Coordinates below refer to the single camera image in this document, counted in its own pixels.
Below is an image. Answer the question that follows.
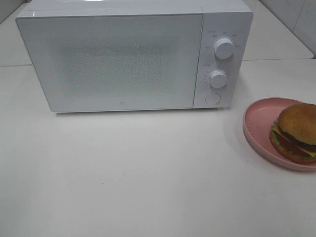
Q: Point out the round white door button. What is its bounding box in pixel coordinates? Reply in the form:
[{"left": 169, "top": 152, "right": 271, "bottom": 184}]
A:
[{"left": 205, "top": 93, "right": 221, "bottom": 105}]

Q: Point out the white microwave knob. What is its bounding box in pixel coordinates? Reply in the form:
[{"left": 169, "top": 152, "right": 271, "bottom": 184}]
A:
[
  {"left": 213, "top": 36, "right": 234, "bottom": 59},
  {"left": 209, "top": 70, "right": 227, "bottom": 88}
]

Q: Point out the pink round plate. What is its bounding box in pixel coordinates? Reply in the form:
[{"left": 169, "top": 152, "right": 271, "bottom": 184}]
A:
[{"left": 243, "top": 97, "right": 316, "bottom": 172}]

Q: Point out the burger with lettuce and cheese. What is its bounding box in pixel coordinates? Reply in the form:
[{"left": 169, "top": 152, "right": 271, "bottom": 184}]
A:
[{"left": 269, "top": 103, "right": 316, "bottom": 164}]

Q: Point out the white microwave oven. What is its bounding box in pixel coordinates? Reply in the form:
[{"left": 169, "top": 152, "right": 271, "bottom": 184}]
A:
[{"left": 16, "top": 0, "right": 253, "bottom": 109}]

